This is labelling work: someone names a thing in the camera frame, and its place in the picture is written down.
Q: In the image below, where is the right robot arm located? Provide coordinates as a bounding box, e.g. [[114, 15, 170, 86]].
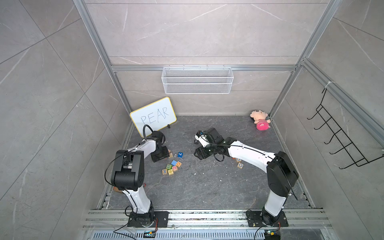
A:
[[194, 128, 299, 227]]

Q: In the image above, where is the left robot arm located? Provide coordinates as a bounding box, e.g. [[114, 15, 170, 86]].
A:
[[111, 131, 170, 221]]

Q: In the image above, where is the pink plush doll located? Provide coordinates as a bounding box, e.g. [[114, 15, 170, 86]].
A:
[[250, 110, 271, 131]]

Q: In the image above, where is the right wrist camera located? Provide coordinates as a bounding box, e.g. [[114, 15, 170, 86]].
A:
[[195, 134, 209, 148]]

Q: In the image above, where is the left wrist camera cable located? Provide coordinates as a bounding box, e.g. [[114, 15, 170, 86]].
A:
[[142, 124, 155, 140]]

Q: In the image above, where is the whiteboard with yellow frame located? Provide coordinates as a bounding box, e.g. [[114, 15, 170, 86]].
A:
[[130, 97, 177, 138]]

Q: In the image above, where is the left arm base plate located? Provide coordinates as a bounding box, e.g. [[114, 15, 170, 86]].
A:
[[127, 211, 169, 228]]

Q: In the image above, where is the white wire mesh basket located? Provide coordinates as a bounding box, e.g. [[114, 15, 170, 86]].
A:
[[162, 67, 234, 95]]

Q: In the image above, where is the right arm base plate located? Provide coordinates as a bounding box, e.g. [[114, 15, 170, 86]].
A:
[[246, 209, 289, 227]]

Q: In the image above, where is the aluminium rail front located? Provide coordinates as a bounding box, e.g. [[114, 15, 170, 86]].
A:
[[81, 209, 333, 230]]

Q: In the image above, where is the black wire hook rack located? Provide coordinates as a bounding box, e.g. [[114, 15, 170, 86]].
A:
[[307, 88, 384, 170]]

